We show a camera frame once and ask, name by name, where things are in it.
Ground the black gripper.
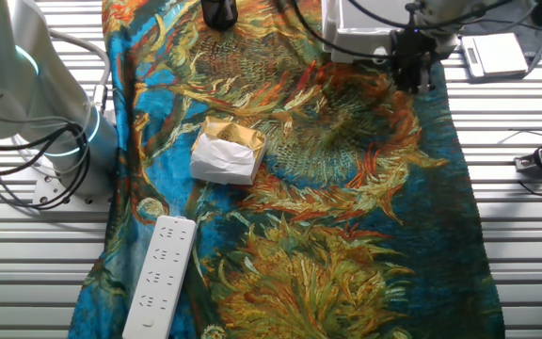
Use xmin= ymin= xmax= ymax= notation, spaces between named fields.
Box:
xmin=390 ymin=30 xmax=441 ymax=94

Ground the white plastic drawer with knob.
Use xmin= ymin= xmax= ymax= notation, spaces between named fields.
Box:
xmin=321 ymin=0 xmax=423 ymax=65

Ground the white digital scale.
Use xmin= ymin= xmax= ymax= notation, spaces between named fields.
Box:
xmin=460 ymin=31 xmax=530 ymax=79

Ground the sunflower painting tablecloth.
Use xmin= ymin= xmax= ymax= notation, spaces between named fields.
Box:
xmin=67 ymin=0 xmax=506 ymax=339

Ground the gold and white tissue box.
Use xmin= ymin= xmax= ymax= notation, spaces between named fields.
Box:
xmin=189 ymin=116 xmax=268 ymax=186

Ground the black pen holder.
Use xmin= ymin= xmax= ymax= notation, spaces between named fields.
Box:
xmin=199 ymin=0 xmax=239 ymax=32

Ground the white power strip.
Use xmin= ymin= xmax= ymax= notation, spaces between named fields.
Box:
xmin=121 ymin=215 xmax=199 ymax=339

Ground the gray robot cable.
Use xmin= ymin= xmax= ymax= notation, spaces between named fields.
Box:
xmin=48 ymin=28 xmax=113 ymax=117

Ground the black cable bundle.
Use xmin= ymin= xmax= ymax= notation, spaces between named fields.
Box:
xmin=0 ymin=121 xmax=92 ymax=212

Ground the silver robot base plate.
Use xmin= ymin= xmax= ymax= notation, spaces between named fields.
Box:
xmin=32 ymin=172 xmax=113 ymax=212

